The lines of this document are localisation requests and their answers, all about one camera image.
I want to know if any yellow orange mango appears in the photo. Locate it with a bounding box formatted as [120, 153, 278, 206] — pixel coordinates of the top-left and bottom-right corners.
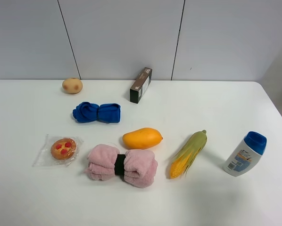
[122, 128, 163, 150]

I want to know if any dark brown carton box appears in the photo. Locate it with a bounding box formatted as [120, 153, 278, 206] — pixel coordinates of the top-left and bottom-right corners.
[129, 67, 152, 104]

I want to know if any blue rolled towel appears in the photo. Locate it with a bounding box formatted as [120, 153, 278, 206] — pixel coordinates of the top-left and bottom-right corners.
[73, 102, 121, 123]

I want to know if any corn cob with husk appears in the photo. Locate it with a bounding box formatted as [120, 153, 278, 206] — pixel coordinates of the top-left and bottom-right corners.
[169, 130, 207, 179]

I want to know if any white bottle blue cap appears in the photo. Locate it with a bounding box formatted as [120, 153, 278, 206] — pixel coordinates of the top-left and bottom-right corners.
[223, 131, 267, 177]

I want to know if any pink towel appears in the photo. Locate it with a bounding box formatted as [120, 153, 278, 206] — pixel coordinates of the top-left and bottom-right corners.
[85, 144, 158, 188]

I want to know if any brown potato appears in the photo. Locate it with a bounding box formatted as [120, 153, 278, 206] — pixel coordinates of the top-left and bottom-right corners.
[62, 78, 83, 94]

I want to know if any wrapped fruit tart pastry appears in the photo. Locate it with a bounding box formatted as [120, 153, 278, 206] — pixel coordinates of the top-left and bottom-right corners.
[32, 134, 83, 167]

